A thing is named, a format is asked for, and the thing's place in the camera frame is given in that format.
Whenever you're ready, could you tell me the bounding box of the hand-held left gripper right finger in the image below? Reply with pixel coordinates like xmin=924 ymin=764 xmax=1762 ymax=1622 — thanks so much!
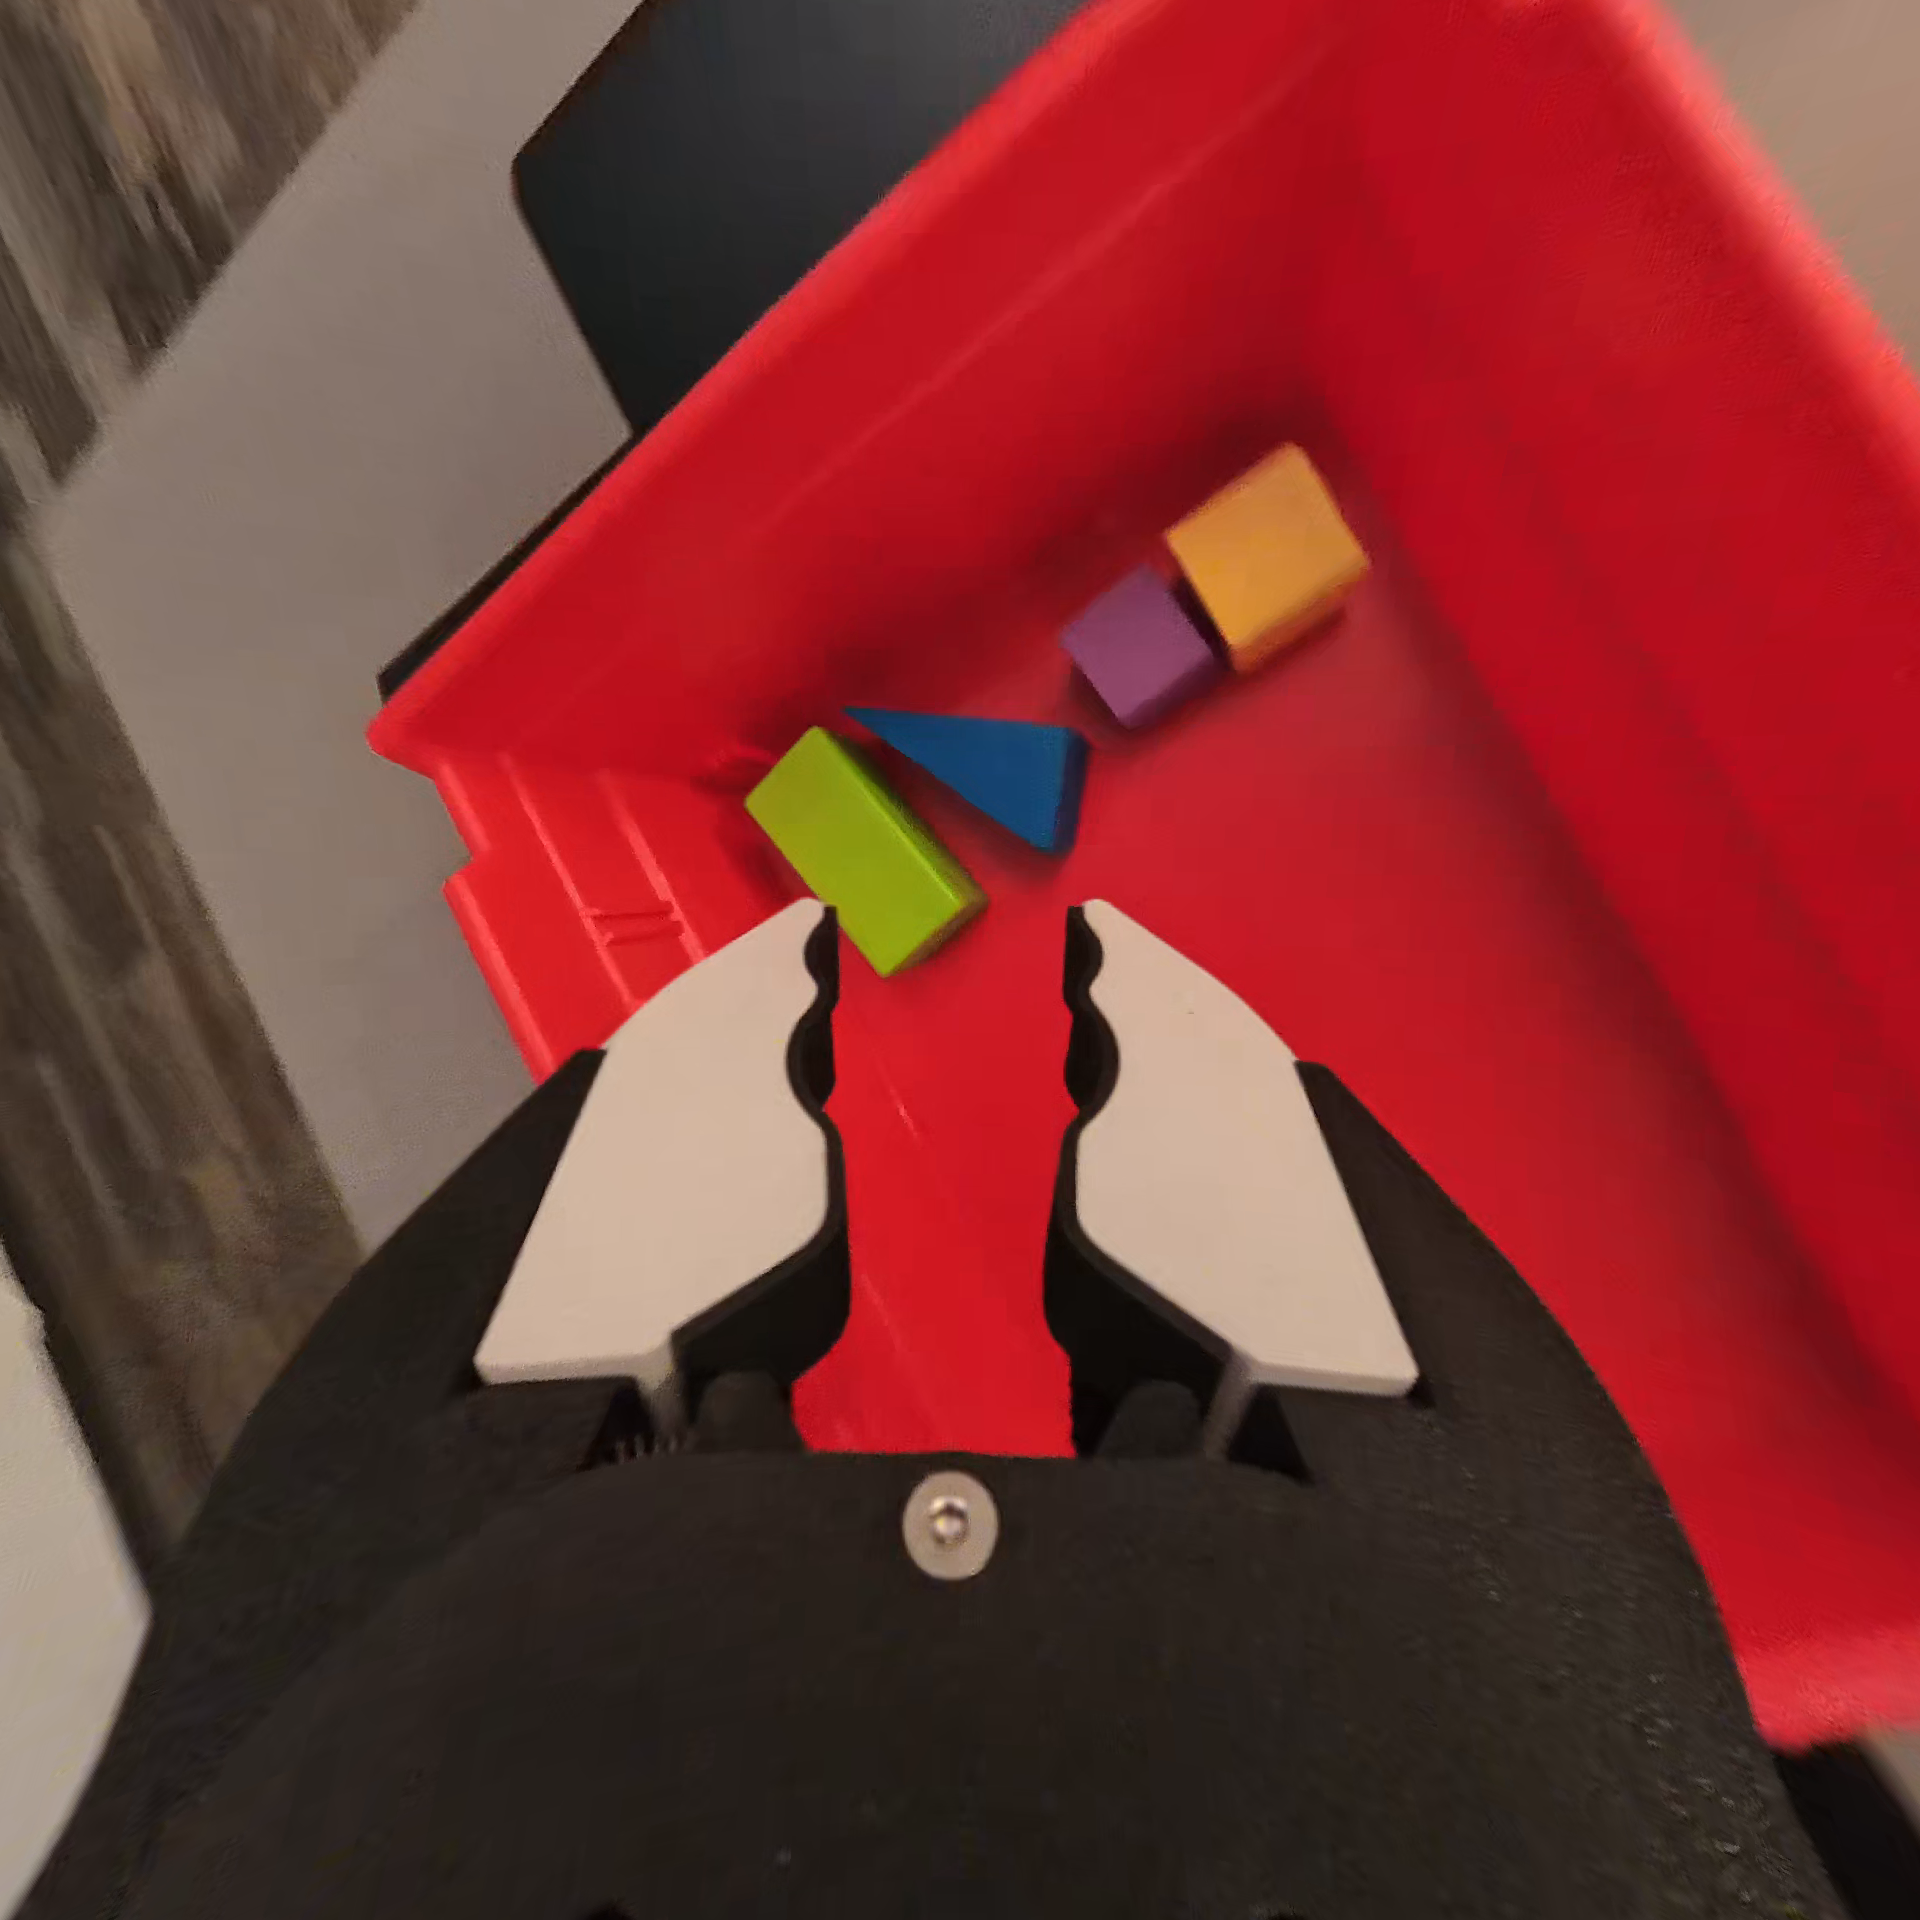
xmin=1044 ymin=901 xmax=1421 ymax=1442

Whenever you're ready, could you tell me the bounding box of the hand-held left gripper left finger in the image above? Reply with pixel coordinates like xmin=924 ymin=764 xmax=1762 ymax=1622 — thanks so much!
xmin=474 ymin=896 xmax=852 ymax=1433

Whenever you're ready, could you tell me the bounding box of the red plastic bin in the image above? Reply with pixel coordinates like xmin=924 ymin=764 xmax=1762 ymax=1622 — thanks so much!
xmin=363 ymin=0 xmax=1920 ymax=1757

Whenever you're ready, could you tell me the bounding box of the long green wooden block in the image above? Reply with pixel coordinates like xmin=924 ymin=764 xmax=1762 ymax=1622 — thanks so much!
xmin=743 ymin=728 xmax=990 ymax=980

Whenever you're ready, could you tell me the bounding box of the blue wooden triangle block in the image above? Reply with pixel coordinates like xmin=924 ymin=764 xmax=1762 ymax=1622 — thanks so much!
xmin=838 ymin=704 xmax=1092 ymax=857

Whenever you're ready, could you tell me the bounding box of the purple wooden block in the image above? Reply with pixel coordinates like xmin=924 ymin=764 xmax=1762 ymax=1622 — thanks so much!
xmin=1059 ymin=564 xmax=1223 ymax=731

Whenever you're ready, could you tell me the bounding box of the orange wooden block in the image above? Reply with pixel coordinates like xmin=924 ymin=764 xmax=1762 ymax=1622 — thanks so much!
xmin=1163 ymin=441 xmax=1373 ymax=675

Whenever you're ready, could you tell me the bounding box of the dark flat pad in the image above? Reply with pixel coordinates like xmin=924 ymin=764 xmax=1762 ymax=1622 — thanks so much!
xmin=510 ymin=0 xmax=1103 ymax=441

